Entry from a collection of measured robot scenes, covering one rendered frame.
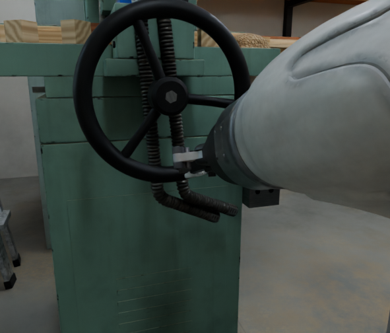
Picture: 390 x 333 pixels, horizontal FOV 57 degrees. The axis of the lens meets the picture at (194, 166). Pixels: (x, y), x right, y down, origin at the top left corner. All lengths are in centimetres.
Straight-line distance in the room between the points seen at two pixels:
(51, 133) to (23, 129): 252
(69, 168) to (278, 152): 60
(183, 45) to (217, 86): 16
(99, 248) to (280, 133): 67
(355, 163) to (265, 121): 6
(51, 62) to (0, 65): 9
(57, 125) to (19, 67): 12
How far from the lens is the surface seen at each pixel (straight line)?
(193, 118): 78
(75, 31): 75
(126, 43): 66
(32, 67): 75
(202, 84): 78
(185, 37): 68
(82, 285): 87
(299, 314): 145
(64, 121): 75
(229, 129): 29
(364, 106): 17
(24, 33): 77
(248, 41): 84
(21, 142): 329
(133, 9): 57
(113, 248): 83
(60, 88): 75
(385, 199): 22
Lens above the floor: 84
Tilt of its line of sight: 14 degrees down
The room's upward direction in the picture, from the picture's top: straight up
